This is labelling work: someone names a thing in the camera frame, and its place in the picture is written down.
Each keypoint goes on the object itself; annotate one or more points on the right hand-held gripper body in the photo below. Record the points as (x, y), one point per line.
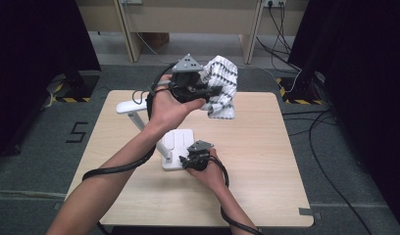
(199, 146)

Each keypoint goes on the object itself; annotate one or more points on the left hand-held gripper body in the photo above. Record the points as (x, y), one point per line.
(186, 65)

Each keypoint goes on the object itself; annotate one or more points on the white black-striped cloth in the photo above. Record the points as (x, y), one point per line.
(222, 81)

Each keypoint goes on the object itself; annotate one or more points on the white desk lamp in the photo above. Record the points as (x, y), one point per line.
(178, 140)

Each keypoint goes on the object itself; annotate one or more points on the person's right hand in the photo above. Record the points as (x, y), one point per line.
(214, 176)

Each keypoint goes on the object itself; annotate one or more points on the person's left hand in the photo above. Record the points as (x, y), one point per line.
(165, 111)

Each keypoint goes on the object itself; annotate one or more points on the black stand base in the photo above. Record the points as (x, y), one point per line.
(301, 93)
(80, 85)

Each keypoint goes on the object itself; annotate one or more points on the grey tape strip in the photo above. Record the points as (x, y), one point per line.
(307, 211)
(57, 206)

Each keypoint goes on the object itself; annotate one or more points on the black curtain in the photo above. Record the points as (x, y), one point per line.
(24, 65)
(368, 81)

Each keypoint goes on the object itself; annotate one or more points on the white wall socket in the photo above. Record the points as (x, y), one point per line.
(274, 2)

